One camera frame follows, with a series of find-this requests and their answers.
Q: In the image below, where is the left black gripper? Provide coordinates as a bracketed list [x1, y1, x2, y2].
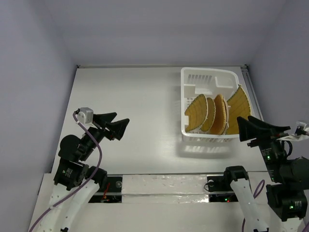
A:
[80, 111, 129, 159]

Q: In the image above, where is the square yellow woven plate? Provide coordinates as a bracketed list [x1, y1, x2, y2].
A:
[226, 85, 252, 135]

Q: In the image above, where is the rounded square orange woven plate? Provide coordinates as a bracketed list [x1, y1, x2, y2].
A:
[210, 94, 226, 135]

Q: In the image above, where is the round woven bamboo plate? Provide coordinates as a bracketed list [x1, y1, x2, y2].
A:
[200, 97, 216, 132]

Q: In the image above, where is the fan-shaped woven bamboo plate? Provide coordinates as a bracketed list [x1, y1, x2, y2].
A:
[184, 94, 208, 132]

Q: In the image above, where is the half-round orange woven plate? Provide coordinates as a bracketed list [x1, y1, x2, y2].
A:
[223, 98, 229, 134]

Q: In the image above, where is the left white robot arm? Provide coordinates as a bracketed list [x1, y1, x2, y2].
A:
[29, 107, 130, 232]

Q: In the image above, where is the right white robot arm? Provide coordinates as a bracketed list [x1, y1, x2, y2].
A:
[222, 116, 309, 232]

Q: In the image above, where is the white plastic dish rack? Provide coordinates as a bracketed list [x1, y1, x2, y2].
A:
[181, 67, 239, 143]

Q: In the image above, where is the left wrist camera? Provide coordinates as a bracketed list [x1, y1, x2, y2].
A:
[73, 107, 94, 125]

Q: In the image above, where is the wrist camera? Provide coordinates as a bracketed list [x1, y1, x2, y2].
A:
[73, 107, 94, 125]
[279, 121, 309, 142]

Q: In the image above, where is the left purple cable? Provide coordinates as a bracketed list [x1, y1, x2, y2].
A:
[28, 113, 102, 232]

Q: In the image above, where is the purple cable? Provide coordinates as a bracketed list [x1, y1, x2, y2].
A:
[28, 113, 102, 232]
[241, 125, 309, 232]

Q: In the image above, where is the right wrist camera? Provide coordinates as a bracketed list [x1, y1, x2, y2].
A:
[279, 121, 309, 142]

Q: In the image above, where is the aluminium side rail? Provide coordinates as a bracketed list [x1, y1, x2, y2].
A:
[240, 65, 264, 121]

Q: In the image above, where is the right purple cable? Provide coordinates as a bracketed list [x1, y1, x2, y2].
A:
[241, 125, 309, 232]

